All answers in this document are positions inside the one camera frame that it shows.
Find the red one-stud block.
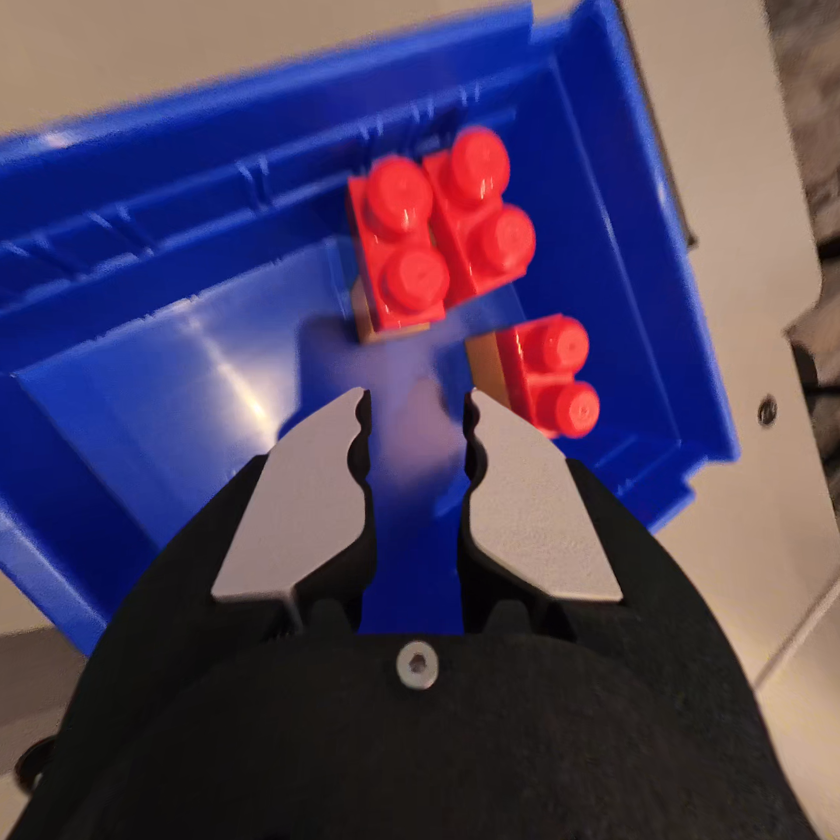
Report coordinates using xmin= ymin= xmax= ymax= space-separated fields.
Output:
xmin=348 ymin=156 xmax=452 ymax=332

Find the grey desk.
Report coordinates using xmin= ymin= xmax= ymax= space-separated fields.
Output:
xmin=0 ymin=0 xmax=840 ymax=788

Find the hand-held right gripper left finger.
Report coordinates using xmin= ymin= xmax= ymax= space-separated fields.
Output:
xmin=211 ymin=387 xmax=378 ymax=631

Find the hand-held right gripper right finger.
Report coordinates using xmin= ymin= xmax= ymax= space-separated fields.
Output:
xmin=459 ymin=388 xmax=626 ymax=623

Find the red two-stud block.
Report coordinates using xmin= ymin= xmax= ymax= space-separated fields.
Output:
xmin=495 ymin=314 xmax=601 ymax=439
xmin=423 ymin=126 xmax=537 ymax=306

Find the blue plastic bin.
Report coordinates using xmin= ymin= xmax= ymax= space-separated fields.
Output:
xmin=0 ymin=0 xmax=741 ymax=657

